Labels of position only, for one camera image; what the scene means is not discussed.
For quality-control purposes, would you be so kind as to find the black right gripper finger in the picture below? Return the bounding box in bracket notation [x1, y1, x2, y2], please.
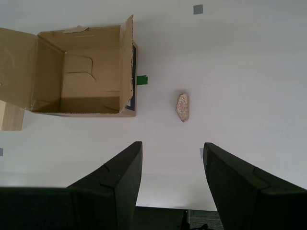
[203, 142, 307, 230]
[0, 141, 143, 230]

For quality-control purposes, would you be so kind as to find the speckled pinkish granite rock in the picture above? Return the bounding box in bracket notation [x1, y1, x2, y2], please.
[175, 93, 190, 123]

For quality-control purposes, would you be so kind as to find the open brown cardboard box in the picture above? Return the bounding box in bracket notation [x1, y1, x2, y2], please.
[0, 14, 139, 118]

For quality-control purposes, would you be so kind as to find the green tape square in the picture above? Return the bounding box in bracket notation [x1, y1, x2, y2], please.
[136, 75, 149, 86]

